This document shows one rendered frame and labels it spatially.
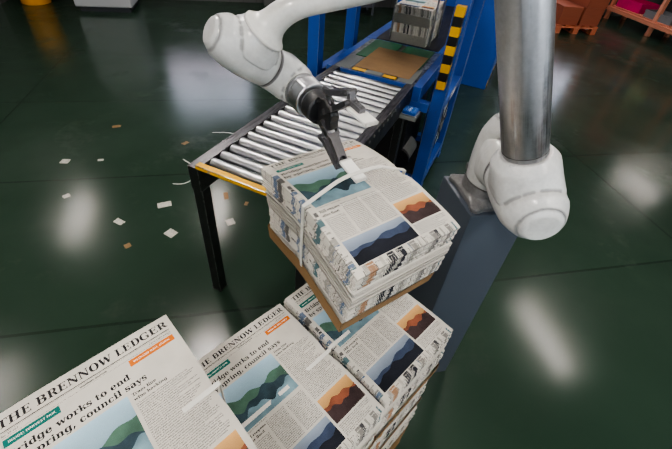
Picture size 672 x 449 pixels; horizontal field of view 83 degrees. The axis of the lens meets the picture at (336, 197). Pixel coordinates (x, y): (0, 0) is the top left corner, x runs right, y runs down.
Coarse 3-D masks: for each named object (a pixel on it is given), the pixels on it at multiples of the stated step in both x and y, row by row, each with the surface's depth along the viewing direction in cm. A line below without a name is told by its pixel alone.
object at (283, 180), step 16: (352, 144) 104; (288, 160) 97; (304, 160) 96; (320, 160) 96; (352, 160) 96; (368, 160) 97; (384, 160) 97; (272, 176) 90; (288, 176) 90; (304, 176) 90; (320, 176) 90; (336, 176) 90; (272, 192) 93; (288, 192) 85; (304, 192) 84; (272, 208) 97; (288, 208) 87; (272, 224) 102; (288, 224) 91; (288, 240) 96
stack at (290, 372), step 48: (240, 336) 95; (288, 336) 97; (336, 336) 98; (384, 336) 98; (432, 336) 100; (240, 384) 86; (288, 384) 87; (336, 384) 88; (384, 384) 89; (288, 432) 80; (336, 432) 81; (384, 432) 107
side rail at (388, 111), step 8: (408, 88) 229; (400, 96) 219; (408, 96) 229; (392, 104) 210; (400, 104) 217; (408, 104) 237; (384, 112) 202; (392, 112) 206; (400, 112) 224; (384, 120) 196; (392, 120) 212; (368, 128) 188; (376, 128) 188; (384, 128) 201; (360, 136) 181; (368, 136) 182; (376, 136) 191; (368, 144) 183; (376, 144) 197
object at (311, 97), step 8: (312, 96) 86; (320, 96) 85; (304, 104) 87; (312, 104) 85; (320, 104) 86; (328, 104) 84; (304, 112) 88; (312, 112) 87; (336, 112) 84; (312, 120) 88; (328, 120) 85; (336, 120) 85; (320, 128) 89; (328, 128) 86
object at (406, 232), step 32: (384, 192) 87; (416, 192) 88; (320, 224) 77; (352, 224) 78; (384, 224) 80; (416, 224) 81; (448, 224) 83; (320, 256) 81; (352, 256) 73; (384, 256) 74; (416, 256) 80; (320, 288) 87; (352, 288) 73; (384, 288) 82
